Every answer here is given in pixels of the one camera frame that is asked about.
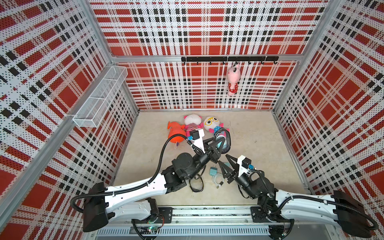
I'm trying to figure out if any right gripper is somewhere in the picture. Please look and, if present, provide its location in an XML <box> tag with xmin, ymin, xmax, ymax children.
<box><xmin>218</xmin><ymin>155</ymin><xmax>258</xmax><ymax>201</ymax></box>

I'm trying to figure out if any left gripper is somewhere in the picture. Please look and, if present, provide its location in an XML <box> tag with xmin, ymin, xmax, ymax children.
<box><xmin>187</xmin><ymin>135</ymin><xmax>224</xmax><ymax>180</ymax></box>

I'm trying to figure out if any teal charger top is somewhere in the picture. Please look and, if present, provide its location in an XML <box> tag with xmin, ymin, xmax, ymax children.
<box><xmin>216</xmin><ymin>135</ymin><xmax>227</xmax><ymax>150</ymax></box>

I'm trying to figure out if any teal charger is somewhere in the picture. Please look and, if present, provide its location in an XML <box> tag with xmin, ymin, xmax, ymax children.
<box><xmin>209</xmin><ymin>167</ymin><xmax>218</xmax><ymax>176</ymax></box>
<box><xmin>216</xmin><ymin>135</ymin><xmax>227</xmax><ymax>150</ymax></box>

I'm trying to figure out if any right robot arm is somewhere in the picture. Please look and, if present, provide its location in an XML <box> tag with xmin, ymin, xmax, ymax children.
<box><xmin>219</xmin><ymin>155</ymin><xmax>379</xmax><ymax>238</ymax></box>

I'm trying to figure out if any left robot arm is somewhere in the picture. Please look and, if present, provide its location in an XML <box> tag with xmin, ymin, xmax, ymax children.
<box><xmin>70</xmin><ymin>129</ymin><xmax>232</xmax><ymax>233</ymax></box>

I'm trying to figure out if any teal charger bottom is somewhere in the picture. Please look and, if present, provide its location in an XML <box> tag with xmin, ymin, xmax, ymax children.
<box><xmin>209</xmin><ymin>167</ymin><xmax>218</xmax><ymax>176</ymax></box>

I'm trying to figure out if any pink striped plush doll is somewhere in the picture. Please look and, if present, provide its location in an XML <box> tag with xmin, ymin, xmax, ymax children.
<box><xmin>184</xmin><ymin>114</ymin><xmax>204</xmax><ymax>137</ymax></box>

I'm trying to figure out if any orange plush toy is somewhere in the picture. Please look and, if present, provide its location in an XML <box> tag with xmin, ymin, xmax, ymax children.
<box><xmin>167</xmin><ymin>122</ymin><xmax>187</xmax><ymax>146</ymax></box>

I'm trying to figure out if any pink hanging plush toy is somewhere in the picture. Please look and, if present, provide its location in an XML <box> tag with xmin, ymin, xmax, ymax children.
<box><xmin>226</xmin><ymin>64</ymin><xmax>241</xmax><ymax>96</ymax></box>

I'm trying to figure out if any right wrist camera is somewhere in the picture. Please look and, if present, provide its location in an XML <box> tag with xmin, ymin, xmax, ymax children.
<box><xmin>241</xmin><ymin>156</ymin><xmax>254</xmax><ymax>170</ymax></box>

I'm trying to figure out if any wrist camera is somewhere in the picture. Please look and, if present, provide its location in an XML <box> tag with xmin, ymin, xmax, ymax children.
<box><xmin>241</xmin><ymin>156</ymin><xmax>254</xmax><ymax>170</ymax></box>
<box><xmin>188</xmin><ymin>129</ymin><xmax>205</xmax><ymax>141</ymax></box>

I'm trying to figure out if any white coiled cable middle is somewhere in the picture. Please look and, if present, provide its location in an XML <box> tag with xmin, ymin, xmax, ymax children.
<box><xmin>212</xmin><ymin>172</ymin><xmax>226</xmax><ymax>189</ymax></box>

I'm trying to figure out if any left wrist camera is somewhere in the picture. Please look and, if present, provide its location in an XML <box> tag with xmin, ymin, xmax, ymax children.
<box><xmin>188</xmin><ymin>129</ymin><xmax>205</xmax><ymax>141</ymax></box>

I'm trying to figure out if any black coiled cable bottom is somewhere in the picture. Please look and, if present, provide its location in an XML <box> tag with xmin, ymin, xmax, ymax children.
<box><xmin>188</xmin><ymin>173</ymin><xmax>205</xmax><ymax>193</ymax></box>

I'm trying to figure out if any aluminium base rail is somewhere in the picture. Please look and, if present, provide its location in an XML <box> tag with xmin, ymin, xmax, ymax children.
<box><xmin>83</xmin><ymin>204</ymin><xmax>343</xmax><ymax>240</ymax></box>

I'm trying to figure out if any black hook rail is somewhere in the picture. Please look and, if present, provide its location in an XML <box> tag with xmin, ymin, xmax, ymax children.
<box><xmin>181</xmin><ymin>56</ymin><xmax>279</xmax><ymax>63</ymax></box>

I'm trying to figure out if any white wire mesh basket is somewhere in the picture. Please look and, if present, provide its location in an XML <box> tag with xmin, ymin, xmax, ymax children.
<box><xmin>73</xmin><ymin>66</ymin><xmax>128</xmax><ymax>128</ymax></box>

